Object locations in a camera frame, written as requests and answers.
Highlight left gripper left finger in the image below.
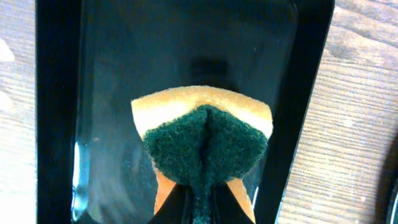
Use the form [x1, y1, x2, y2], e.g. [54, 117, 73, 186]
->
[147, 184, 192, 224]

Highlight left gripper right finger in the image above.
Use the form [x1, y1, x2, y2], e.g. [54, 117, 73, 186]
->
[211, 185, 254, 224]

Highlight yellow green sponge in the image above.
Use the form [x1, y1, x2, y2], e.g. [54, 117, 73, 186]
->
[131, 86, 273, 223]

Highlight black round tray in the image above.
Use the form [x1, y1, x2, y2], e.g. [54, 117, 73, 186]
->
[386, 180, 398, 224]

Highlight black rectangular tray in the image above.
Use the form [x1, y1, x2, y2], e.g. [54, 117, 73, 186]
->
[36, 0, 335, 223]

